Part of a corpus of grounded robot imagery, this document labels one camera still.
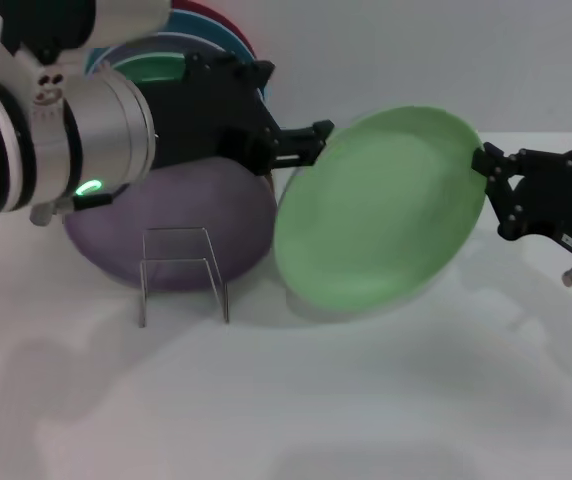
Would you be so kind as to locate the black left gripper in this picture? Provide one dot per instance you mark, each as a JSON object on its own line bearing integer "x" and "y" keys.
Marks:
{"x": 201, "y": 120}

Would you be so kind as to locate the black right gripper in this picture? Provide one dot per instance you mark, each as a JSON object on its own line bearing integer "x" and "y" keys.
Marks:
{"x": 561, "y": 200}

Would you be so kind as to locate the light green plate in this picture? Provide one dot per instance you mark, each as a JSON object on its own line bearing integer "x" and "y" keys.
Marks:
{"x": 376, "y": 210}

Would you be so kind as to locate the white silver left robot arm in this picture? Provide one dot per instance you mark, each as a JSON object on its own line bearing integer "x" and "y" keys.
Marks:
{"x": 101, "y": 125}

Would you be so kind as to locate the lavender plate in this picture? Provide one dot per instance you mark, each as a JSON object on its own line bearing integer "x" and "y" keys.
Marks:
{"x": 191, "y": 210}

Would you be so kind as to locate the grey plate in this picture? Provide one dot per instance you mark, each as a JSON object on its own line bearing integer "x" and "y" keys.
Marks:
{"x": 186, "y": 42}

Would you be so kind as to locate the teal plate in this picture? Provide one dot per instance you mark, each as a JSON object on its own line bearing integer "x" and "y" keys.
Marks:
{"x": 201, "y": 25}

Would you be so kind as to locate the red plate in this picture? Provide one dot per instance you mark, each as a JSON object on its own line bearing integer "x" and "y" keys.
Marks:
{"x": 216, "y": 10}

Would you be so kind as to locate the dark green plate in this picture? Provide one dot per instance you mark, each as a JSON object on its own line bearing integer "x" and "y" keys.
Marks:
{"x": 151, "y": 67}

